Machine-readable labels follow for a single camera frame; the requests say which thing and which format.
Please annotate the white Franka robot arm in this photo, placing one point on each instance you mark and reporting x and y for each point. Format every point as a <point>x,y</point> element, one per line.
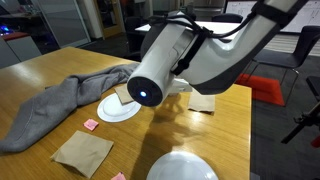
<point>213,63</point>

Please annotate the brown paper napkin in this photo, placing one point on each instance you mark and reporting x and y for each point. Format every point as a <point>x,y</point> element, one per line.
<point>83,151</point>
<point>201,101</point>
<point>122,95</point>

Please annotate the white plate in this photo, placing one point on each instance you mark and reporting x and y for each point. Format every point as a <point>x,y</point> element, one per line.
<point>113,111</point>
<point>181,166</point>

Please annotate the white background table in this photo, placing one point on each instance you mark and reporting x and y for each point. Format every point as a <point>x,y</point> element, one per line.
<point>220,26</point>

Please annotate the wooden door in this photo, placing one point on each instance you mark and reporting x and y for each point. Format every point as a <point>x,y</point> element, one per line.
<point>110,16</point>

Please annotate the red floor mat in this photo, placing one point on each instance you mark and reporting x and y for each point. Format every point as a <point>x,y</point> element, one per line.
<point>266,90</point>

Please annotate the grey cloth sweater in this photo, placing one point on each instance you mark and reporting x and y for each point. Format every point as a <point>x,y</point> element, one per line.
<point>50,106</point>

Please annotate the glass partition panel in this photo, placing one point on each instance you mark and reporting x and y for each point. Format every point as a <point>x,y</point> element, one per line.
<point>63,23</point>

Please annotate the black chair with metal legs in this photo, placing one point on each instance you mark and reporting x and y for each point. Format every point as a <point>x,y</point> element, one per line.
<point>293,58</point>

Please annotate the grey cabinet with red top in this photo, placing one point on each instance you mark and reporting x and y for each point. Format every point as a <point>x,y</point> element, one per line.
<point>18,48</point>

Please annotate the blue lit device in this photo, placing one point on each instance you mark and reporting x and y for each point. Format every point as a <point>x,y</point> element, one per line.
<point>5,30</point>

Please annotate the black articulated camera mount arm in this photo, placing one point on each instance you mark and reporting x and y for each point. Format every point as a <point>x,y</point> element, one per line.
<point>300,125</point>

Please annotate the white wall cabinets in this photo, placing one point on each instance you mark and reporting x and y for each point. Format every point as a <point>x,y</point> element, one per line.
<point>306,16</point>

